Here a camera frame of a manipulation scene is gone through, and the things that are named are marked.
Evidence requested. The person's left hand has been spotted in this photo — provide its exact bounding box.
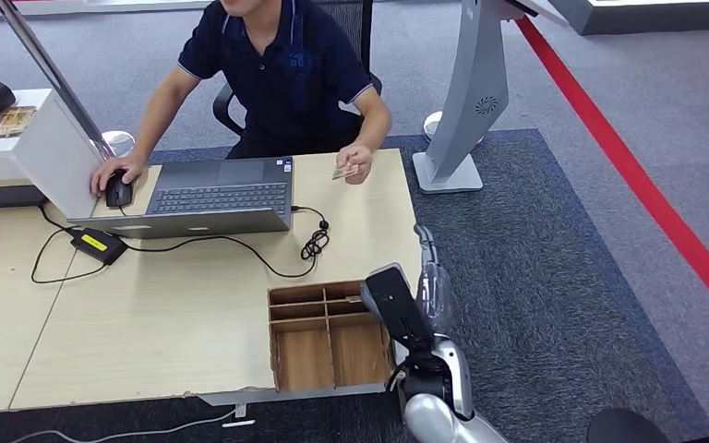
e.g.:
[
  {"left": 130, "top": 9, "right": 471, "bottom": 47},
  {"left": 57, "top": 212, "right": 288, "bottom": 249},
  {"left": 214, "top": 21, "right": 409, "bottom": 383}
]
[{"left": 334, "top": 142, "right": 376, "bottom": 186}]

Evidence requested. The person's right hand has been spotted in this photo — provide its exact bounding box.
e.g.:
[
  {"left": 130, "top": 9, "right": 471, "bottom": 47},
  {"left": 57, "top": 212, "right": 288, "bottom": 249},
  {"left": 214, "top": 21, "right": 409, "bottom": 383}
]
[{"left": 89, "top": 155, "right": 147, "bottom": 197}]

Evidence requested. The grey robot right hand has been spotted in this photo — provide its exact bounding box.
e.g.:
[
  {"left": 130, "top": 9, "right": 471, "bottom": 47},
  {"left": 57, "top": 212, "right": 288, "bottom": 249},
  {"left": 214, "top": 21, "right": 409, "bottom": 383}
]
[{"left": 414, "top": 223, "right": 454, "bottom": 338}]

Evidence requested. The black computer mouse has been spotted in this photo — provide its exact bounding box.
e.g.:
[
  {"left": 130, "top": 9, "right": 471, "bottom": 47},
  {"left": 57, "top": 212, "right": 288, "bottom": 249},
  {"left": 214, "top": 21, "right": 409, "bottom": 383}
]
[{"left": 104, "top": 170, "right": 136, "bottom": 210}]

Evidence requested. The person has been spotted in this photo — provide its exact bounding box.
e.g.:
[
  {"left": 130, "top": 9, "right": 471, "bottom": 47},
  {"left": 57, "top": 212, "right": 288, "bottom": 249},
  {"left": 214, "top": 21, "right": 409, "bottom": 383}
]
[{"left": 90, "top": 0, "right": 393, "bottom": 197}]

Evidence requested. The brown patterned card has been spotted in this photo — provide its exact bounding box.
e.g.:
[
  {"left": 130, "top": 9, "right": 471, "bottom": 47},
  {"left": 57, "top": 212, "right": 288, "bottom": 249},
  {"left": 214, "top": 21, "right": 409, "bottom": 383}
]
[{"left": 0, "top": 105, "right": 38, "bottom": 140}]

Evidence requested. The round white pole base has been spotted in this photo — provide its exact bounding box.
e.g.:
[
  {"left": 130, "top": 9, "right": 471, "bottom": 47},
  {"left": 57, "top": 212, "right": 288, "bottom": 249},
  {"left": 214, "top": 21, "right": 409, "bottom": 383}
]
[{"left": 90, "top": 129, "right": 137, "bottom": 159}]

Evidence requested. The white cabinet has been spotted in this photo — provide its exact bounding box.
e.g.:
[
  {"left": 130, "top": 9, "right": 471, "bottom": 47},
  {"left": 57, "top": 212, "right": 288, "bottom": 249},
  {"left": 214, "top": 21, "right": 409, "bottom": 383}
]
[{"left": 0, "top": 88, "right": 117, "bottom": 222}]

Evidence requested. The round white floor object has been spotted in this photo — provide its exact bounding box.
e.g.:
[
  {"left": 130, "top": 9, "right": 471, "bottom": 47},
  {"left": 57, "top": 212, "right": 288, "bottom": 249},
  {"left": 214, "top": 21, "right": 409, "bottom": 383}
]
[{"left": 423, "top": 110, "right": 484, "bottom": 148}]

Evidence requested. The black power adapter yellow label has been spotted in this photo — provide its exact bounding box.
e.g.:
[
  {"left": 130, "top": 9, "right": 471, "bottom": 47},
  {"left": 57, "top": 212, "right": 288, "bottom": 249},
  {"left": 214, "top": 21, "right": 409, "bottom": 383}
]
[{"left": 69, "top": 227, "right": 129, "bottom": 267}]

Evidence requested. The grey laptop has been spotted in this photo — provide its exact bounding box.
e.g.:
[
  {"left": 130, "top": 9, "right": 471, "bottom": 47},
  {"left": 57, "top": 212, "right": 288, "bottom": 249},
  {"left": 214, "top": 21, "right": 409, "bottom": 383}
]
[{"left": 66, "top": 155, "right": 295, "bottom": 241}]

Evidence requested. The dark grey carpet rug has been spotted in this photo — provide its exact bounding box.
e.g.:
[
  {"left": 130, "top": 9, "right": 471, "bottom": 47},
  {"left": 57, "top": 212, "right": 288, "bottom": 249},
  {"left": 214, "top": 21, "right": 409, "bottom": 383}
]
[{"left": 0, "top": 128, "right": 709, "bottom": 443}]

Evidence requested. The flat black box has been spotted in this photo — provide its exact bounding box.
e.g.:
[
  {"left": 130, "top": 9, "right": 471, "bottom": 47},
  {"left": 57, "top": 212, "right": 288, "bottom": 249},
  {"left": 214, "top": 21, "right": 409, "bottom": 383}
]
[{"left": 0, "top": 186, "right": 49, "bottom": 210}]

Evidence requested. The silver metal pole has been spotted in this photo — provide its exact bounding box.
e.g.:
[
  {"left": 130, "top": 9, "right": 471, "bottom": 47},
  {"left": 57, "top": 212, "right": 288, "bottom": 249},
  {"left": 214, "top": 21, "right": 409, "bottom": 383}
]
[{"left": 0, "top": 0, "right": 117, "bottom": 163}]

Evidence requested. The grey kiosk stand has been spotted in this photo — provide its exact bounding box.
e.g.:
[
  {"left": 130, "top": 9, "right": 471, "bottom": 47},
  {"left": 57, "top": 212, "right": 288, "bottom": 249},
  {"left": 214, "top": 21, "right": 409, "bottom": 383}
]
[{"left": 412, "top": 0, "right": 570, "bottom": 196}]

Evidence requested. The black office chair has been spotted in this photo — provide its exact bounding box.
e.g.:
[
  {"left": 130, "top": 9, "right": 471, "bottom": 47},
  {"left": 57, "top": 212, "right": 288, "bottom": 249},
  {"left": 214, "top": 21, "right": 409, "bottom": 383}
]
[{"left": 211, "top": 0, "right": 384, "bottom": 151}]

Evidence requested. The wooden organizer box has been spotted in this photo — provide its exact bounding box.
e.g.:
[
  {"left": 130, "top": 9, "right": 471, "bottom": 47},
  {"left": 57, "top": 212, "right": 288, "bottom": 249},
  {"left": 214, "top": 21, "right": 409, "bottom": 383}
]
[{"left": 267, "top": 278, "right": 395, "bottom": 394}]

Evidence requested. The black round object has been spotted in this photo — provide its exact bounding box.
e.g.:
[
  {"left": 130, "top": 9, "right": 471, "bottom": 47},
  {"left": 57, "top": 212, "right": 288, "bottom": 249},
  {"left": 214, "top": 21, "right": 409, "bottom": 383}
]
[{"left": 586, "top": 407, "right": 674, "bottom": 443}]

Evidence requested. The white plug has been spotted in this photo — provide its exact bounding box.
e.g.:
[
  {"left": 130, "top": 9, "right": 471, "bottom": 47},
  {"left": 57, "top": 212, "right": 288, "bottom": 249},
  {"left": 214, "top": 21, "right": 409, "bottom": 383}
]
[{"left": 222, "top": 403, "right": 257, "bottom": 429}]

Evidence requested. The grey floor platform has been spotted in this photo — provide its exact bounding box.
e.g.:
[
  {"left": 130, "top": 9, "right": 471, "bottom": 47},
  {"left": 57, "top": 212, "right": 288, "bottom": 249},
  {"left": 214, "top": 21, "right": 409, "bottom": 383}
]
[{"left": 549, "top": 0, "right": 709, "bottom": 36}]

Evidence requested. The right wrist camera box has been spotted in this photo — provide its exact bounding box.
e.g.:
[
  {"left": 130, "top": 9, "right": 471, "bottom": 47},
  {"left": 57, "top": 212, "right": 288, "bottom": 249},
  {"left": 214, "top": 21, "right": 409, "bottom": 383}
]
[{"left": 361, "top": 262, "right": 437, "bottom": 353}]

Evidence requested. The black laptop charger cable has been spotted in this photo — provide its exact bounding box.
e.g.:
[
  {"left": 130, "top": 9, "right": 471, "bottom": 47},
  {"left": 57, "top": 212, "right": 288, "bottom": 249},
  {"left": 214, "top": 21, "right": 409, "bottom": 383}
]
[{"left": 123, "top": 205, "right": 331, "bottom": 280}]

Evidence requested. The black adapter mains cable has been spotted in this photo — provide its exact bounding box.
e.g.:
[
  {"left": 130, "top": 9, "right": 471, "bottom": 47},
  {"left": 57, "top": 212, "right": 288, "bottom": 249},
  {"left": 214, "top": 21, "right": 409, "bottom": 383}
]
[{"left": 30, "top": 204, "right": 111, "bottom": 286}]

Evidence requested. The grey metal table frame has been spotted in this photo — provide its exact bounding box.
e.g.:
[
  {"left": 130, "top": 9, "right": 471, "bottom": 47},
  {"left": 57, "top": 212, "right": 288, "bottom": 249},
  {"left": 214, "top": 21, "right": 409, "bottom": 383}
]
[{"left": 198, "top": 381, "right": 392, "bottom": 409}]

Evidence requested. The white floor cable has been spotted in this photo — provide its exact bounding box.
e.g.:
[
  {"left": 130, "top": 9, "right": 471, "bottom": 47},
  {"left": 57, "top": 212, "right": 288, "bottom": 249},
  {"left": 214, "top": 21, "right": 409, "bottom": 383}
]
[{"left": 8, "top": 408, "right": 239, "bottom": 443}]

